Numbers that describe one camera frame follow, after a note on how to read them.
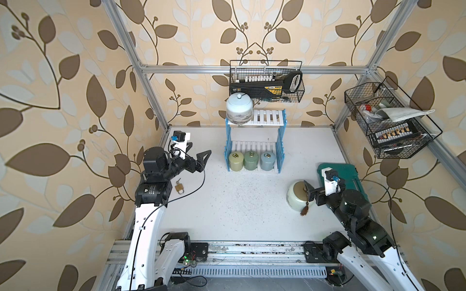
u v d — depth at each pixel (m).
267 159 0.93
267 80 0.84
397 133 0.67
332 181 0.58
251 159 0.94
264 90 0.83
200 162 0.60
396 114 0.64
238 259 0.74
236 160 0.93
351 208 0.50
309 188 0.64
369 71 0.90
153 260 0.40
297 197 0.80
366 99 0.78
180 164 0.59
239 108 0.78
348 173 0.93
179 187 0.95
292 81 0.86
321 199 0.62
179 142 0.56
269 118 1.19
